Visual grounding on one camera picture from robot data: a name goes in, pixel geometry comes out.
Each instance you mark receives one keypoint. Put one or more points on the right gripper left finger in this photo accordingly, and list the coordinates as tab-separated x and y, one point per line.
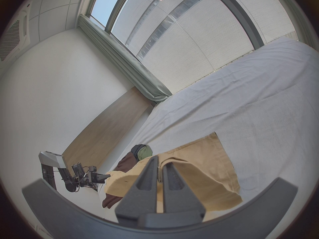
142	195

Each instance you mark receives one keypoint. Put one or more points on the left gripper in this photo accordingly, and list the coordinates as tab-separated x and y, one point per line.
93	178

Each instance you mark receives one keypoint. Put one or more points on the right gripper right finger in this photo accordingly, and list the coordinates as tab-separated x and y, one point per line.
179	198

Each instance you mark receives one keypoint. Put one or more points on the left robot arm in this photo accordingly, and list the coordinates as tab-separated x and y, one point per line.
52	159

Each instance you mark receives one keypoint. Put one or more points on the bed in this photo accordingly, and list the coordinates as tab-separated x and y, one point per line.
249	96

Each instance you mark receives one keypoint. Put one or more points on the brown garment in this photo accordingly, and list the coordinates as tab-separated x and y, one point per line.
127	163

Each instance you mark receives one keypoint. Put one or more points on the green garment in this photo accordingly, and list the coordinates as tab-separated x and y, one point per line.
145	152

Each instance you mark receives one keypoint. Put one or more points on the dark grey garment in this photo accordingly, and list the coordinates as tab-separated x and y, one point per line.
134	150

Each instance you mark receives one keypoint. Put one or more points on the grey-green curtain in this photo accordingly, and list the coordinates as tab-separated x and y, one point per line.
129	63
299	21

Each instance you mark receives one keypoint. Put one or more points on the white ceiling air conditioner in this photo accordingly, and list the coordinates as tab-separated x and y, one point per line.
13	38

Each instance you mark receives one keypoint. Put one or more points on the window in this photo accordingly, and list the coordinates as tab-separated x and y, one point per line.
199	28

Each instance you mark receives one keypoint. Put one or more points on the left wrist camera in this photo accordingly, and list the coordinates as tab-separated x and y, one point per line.
92	169

